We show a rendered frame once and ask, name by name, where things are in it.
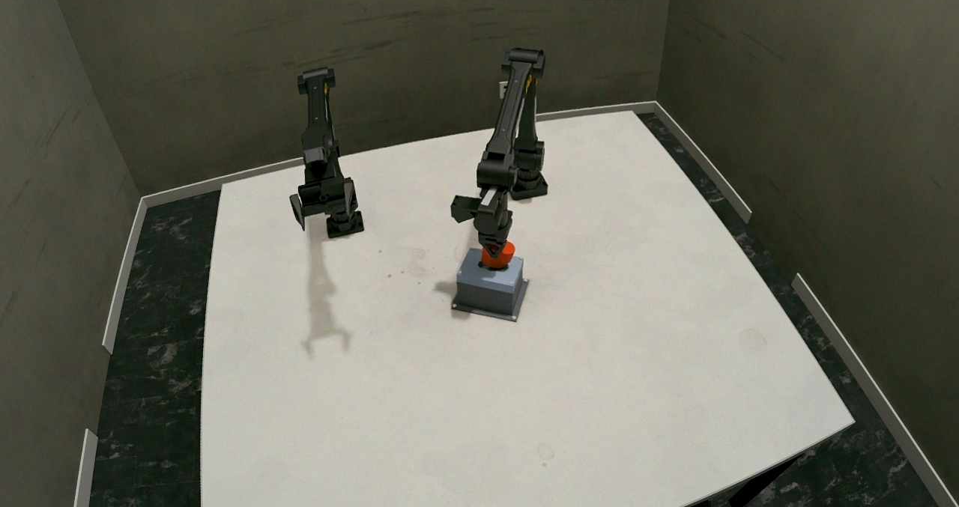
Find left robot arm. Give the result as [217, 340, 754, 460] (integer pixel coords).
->
[450, 47, 548, 234]

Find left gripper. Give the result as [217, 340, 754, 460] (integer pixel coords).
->
[478, 208, 512, 258]

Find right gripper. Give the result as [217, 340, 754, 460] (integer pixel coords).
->
[289, 176, 358, 231]

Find orange peg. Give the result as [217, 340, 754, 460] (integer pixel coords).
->
[481, 241, 515, 268]

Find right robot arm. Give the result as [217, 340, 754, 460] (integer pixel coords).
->
[297, 67, 364, 238]

